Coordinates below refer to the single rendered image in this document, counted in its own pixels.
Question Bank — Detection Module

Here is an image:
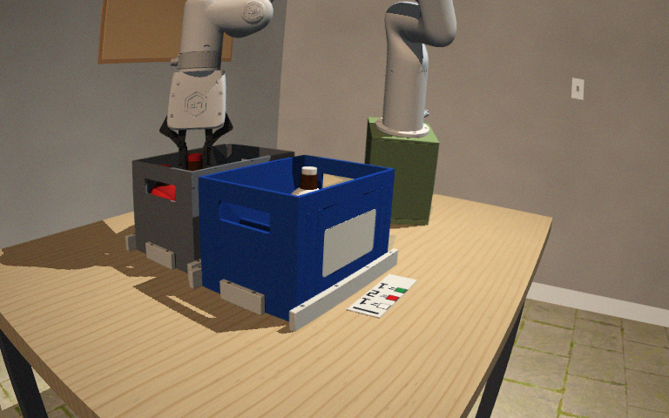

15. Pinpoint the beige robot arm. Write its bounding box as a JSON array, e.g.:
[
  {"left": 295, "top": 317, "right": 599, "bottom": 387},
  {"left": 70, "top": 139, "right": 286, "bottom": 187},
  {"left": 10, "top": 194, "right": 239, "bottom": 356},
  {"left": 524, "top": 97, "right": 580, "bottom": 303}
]
[{"left": 171, "top": 0, "right": 456, "bottom": 138}]

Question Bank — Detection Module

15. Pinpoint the grey plastic crate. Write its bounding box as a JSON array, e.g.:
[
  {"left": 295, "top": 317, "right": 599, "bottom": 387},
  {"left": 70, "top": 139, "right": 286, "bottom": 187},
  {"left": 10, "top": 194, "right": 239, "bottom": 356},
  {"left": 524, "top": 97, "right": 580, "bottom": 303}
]
[{"left": 132, "top": 144, "right": 282, "bottom": 273}]

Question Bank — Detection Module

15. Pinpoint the red bottle with pink label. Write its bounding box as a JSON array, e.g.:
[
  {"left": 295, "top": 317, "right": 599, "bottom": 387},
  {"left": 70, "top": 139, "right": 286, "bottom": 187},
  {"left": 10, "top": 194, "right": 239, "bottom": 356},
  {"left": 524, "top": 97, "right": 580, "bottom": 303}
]
[
  {"left": 149, "top": 182, "right": 175, "bottom": 201},
  {"left": 186, "top": 153, "right": 203, "bottom": 171}
]

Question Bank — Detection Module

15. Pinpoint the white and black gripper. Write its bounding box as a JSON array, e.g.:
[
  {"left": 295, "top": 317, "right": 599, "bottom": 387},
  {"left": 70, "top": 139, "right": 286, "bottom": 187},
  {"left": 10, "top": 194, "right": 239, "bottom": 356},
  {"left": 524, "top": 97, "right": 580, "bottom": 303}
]
[{"left": 159, "top": 68, "right": 233, "bottom": 170}]

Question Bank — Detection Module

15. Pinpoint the blue plastic crate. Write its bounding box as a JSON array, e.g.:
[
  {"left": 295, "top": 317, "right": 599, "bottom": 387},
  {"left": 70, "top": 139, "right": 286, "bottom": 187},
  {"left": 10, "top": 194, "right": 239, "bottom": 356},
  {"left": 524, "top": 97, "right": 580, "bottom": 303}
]
[{"left": 199, "top": 155, "right": 394, "bottom": 321}]

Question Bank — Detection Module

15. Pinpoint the white paper pick list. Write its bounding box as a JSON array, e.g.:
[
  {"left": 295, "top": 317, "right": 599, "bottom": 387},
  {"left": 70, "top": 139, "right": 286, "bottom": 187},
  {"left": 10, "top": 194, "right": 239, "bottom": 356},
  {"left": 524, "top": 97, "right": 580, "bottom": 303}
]
[{"left": 347, "top": 274, "right": 417, "bottom": 319}]

